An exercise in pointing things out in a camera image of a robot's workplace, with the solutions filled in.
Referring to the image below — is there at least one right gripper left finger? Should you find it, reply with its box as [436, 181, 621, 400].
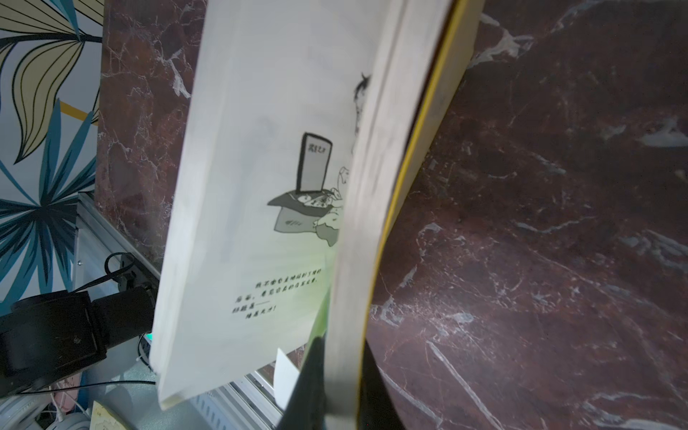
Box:
[276, 337, 326, 430]

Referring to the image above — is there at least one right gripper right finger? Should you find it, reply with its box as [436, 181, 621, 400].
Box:
[358, 342, 405, 430]

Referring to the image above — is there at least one yellow cover book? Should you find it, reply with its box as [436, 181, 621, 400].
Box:
[150, 1, 484, 419]

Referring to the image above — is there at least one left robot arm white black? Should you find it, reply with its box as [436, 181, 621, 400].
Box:
[1, 288, 155, 398]

